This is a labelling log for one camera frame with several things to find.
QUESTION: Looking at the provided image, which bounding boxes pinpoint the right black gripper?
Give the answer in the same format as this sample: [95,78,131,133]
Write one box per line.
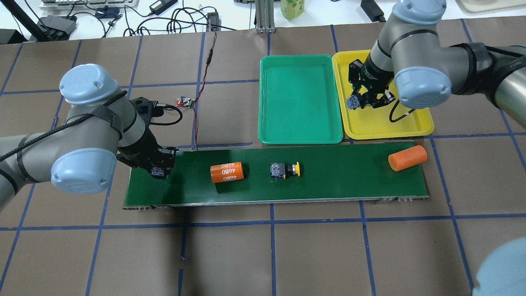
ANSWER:
[348,60,396,109]

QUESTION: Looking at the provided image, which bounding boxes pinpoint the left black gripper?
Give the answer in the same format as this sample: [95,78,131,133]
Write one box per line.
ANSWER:
[116,136,179,178]

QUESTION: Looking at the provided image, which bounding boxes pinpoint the orange cylinder marked 4680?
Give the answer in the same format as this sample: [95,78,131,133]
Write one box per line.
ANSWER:
[210,162,245,184]

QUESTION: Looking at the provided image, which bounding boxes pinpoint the plain orange cylinder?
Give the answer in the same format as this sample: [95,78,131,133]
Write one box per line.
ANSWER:
[388,146,428,171]

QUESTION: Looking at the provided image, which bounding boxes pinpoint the green push button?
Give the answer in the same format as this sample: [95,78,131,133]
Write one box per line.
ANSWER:
[150,166,170,180]

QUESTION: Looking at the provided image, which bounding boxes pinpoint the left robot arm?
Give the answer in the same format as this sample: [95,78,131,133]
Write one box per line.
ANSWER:
[0,64,178,209]

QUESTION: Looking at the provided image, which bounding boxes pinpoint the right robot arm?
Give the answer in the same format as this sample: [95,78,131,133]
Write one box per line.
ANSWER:
[347,0,526,126]

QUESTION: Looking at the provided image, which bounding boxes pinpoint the yellow plastic tray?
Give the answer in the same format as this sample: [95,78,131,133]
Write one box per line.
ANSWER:
[332,50,435,140]

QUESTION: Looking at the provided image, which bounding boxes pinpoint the small motor controller board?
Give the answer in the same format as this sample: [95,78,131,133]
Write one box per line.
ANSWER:
[176,96,196,109]

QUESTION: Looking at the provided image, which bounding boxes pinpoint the green conveyor belt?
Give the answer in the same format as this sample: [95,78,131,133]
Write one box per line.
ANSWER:
[122,142,429,210]

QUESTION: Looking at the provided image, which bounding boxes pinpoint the black power adapter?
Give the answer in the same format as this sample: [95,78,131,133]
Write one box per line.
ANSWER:
[360,0,386,23]

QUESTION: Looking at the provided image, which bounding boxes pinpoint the green plastic tray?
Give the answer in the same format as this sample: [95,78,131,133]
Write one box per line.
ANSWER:
[258,54,343,145]

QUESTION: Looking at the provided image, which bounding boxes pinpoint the green tea bottle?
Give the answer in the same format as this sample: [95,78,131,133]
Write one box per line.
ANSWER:
[280,0,305,19]

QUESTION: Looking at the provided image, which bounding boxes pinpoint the black usb hub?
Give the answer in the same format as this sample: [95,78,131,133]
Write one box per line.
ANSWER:
[37,15,77,41]

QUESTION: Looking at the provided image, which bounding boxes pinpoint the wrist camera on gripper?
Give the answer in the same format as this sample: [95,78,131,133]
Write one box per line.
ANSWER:
[130,97,168,125]

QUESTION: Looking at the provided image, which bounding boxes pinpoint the red black power cable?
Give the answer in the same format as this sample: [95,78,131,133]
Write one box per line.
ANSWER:
[160,31,218,151]

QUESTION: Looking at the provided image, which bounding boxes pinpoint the aluminium frame post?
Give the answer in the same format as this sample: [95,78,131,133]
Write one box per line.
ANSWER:
[255,0,276,33]

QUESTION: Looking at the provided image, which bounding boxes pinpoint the black camera stand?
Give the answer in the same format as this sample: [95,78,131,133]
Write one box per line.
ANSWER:
[1,0,50,42]

